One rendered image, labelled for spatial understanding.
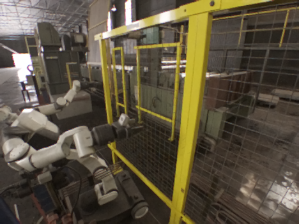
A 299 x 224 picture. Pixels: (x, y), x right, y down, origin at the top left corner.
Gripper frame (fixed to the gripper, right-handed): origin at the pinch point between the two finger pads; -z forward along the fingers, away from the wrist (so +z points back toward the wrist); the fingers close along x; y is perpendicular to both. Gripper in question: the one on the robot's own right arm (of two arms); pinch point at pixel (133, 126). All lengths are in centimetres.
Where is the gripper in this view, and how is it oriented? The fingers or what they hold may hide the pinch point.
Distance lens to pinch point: 67.2
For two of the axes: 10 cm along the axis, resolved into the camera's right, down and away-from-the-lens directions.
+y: 0.0, 9.0, 4.4
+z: -8.5, 2.4, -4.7
